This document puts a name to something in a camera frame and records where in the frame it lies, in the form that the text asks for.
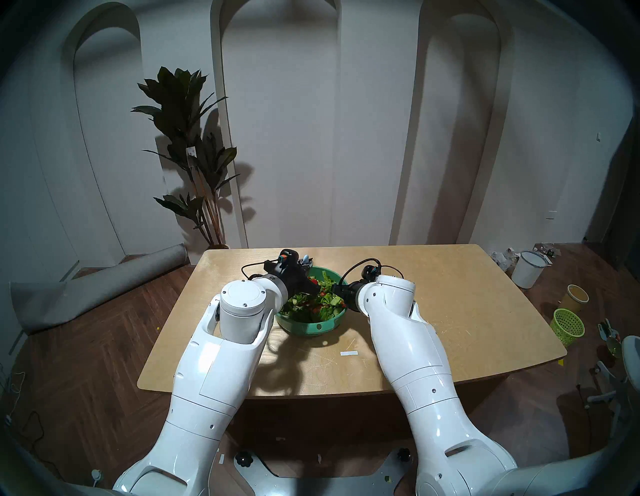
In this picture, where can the green salad bowl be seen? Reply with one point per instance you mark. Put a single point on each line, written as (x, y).
(312, 327)

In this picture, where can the white floor plug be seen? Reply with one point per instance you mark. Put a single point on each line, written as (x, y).
(96, 475)

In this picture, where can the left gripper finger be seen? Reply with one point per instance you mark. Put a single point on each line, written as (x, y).
(306, 265)

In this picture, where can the small debris pile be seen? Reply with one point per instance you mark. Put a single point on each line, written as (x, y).
(547, 249)

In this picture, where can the white bucket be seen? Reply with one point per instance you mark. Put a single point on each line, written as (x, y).
(527, 270)

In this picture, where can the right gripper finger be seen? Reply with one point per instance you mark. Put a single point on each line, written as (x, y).
(338, 292)

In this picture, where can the tall potted plant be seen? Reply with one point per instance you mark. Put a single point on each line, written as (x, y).
(180, 100)

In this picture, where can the chopped vegetable salad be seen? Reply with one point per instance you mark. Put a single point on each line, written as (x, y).
(320, 302)

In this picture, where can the crumpled white trash pile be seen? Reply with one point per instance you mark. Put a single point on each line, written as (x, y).
(502, 260)

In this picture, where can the green and white floor clutter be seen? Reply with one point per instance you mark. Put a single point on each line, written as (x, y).
(611, 340)

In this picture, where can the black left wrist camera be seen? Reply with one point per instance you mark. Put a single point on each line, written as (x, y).
(286, 257)

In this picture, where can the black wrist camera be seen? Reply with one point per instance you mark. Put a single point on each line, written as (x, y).
(286, 257)
(371, 273)

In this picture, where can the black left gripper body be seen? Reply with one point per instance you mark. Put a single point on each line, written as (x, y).
(297, 277)

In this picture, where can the rolled grey carpet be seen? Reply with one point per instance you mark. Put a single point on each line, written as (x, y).
(95, 292)

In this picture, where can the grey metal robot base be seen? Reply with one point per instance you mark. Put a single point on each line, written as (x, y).
(325, 485)

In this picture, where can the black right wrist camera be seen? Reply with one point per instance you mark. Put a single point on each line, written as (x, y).
(371, 273)

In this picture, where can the green mesh basket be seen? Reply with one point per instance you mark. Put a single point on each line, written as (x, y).
(567, 327)

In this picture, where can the yellow paper cup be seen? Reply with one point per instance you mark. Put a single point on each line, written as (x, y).
(575, 300)

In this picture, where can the white office chair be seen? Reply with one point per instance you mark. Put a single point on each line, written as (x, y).
(632, 360)

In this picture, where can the black base knob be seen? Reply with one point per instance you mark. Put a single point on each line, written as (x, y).
(243, 458)
(403, 455)

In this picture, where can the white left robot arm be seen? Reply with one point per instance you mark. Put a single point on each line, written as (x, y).
(220, 370)

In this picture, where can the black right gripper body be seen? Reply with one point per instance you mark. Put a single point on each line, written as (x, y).
(356, 297)

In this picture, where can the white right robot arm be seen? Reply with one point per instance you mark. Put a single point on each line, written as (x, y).
(410, 360)

